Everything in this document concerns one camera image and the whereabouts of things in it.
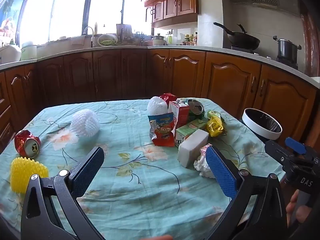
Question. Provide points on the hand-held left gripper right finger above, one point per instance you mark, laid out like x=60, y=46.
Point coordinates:
x=221, y=172

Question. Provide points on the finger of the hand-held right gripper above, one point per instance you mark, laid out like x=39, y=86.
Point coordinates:
x=296, y=145
x=276, y=152

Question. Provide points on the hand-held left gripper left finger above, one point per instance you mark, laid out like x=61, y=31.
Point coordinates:
x=87, y=170

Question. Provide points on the printed wrapper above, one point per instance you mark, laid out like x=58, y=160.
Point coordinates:
x=202, y=164

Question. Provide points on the white trash bin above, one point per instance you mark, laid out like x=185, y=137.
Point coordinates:
x=260, y=133

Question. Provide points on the white foam fruit net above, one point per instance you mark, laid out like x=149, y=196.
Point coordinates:
x=156, y=105
x=85, y=123

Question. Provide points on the person's right hand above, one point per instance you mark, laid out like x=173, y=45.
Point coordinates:
x=301, y=215

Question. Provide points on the person's left hand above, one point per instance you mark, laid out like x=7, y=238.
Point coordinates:
x=160, y=237

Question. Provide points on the black bin liner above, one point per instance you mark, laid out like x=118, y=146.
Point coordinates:
x=262, y=118

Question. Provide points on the white foam block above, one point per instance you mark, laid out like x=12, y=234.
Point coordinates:
x=191, y=147

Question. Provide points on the yellow crumpled packet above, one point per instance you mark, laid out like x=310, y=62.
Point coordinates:
x=214, y=127

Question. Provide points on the green drink carton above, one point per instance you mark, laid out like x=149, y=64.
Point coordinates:
x=190, y=129

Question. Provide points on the floral green tablecloth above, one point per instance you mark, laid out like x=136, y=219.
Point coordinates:
x=140, y=180

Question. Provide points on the green yellow wrapper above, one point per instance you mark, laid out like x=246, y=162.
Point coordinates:
x=212, y=114

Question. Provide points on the yellow foam fruit net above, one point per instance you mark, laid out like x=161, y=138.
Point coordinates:
x=22, y=175

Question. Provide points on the crushed red can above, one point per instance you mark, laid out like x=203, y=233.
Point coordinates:
x=23, y=142

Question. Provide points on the crushed green can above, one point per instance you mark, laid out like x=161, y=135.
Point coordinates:
x=196, y=107

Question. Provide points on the red white drink carton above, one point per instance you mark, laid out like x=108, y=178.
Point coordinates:
x=181, y=115

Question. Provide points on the blue red snack packet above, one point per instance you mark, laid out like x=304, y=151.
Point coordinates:
x=162, y=132

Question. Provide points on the red snack bag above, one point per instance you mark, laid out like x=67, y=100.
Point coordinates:
x=168, y=97

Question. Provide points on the steel cooking pot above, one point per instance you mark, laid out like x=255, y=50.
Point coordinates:
x=287, y=50

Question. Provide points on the wooden lower cabinets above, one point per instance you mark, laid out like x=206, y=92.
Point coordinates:
x=175, y=75

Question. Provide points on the wooden cabinets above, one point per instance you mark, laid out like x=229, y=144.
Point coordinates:
x=185, y=2
x=175, y=75

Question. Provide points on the gas stove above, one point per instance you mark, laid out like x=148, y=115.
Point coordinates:
x=240, y=48

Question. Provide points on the black wok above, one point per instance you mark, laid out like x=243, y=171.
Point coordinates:
x=242, y=40

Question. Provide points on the colander with greens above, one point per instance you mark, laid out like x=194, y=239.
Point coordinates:
x=107, y=41

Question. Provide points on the white green container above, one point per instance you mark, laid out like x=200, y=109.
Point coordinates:
x=28, y=51

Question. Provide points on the sink faucet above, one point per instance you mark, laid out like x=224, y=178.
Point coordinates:
x=92, y=37

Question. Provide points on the row of seasoning bottles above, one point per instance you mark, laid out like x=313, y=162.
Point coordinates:
x=187, y=40

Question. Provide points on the large white appliance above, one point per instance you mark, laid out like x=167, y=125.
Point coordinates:
x=10, y=53

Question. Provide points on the utensil rack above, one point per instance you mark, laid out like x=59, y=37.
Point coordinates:
x=123, y=32

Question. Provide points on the small white rice cooker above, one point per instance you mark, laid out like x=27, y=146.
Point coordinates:
x=158, y=41

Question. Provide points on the kitchen window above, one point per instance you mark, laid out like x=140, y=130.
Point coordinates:
x=70, y=12

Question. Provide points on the wooden upper cabinets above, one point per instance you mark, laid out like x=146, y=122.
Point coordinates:
x=185, y=2

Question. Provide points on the wooden door frame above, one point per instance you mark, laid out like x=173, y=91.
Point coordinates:
x=311, y=42

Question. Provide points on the wall poster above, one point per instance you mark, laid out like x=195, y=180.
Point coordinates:
x=10, y=12

